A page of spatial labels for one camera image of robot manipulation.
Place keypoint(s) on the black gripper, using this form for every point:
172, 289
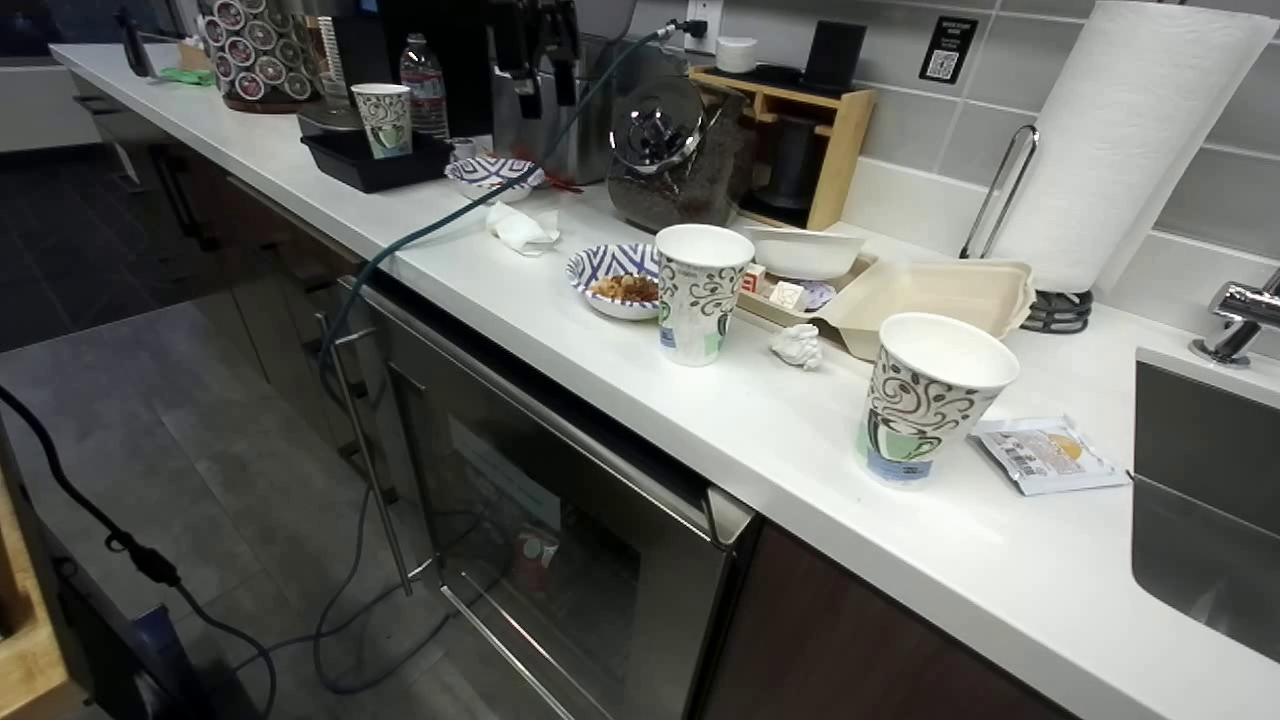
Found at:
546, 80

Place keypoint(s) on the patterned paper cup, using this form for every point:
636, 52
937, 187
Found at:
703, 285
927, 403
387, 122

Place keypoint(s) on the black plastic tray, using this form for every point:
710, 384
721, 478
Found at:
340, 161

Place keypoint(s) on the black appliance blue display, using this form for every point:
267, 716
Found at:
464, 66

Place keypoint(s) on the clear plastic water bottle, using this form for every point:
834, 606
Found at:
424, 86

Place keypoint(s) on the round glass lid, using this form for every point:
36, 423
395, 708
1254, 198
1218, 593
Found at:
658, 130

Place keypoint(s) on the crumpled white tissue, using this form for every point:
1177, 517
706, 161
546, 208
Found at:
522, 228

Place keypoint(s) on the small patterned bowl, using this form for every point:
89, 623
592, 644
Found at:
601, 261

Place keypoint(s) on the small white cup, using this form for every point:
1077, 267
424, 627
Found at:
738, 56

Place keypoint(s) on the orange brown snack food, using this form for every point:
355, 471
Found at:
627, 289

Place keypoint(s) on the wooden rack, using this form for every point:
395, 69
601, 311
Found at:
845, 146

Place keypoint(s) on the white bowl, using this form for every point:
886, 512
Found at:
804, 251

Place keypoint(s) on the dark brown base cabinet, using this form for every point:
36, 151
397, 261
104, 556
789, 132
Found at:
255, 267
853, 643

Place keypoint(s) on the green sponge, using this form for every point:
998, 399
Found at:
185, 77

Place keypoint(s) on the crumpled white paper ball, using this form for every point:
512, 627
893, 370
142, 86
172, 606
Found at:
799, 344

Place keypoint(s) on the tall black dispenser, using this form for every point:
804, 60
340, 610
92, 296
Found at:
134, 42

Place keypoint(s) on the beige takeout container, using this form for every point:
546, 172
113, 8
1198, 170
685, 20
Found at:
933, 296

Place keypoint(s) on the stainless steel dishwasher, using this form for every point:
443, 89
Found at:
575, 534

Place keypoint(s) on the metal paper towel holder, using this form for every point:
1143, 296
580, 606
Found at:
1000, 187

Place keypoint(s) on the white paper towel roll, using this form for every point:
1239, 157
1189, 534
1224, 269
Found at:
1145, 132

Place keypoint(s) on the flat printed packet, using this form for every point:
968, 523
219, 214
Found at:
1044, 455

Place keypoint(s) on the chrome faucet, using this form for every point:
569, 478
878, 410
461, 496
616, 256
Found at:
1244, 311

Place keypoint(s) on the wooden board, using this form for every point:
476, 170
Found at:
20, 667

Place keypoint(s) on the stainless steel sink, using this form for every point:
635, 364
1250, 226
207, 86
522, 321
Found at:
1206, 523

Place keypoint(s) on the white wall outlet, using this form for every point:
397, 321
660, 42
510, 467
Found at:
706, 12

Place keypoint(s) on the black wall plate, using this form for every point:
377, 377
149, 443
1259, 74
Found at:
948, 51

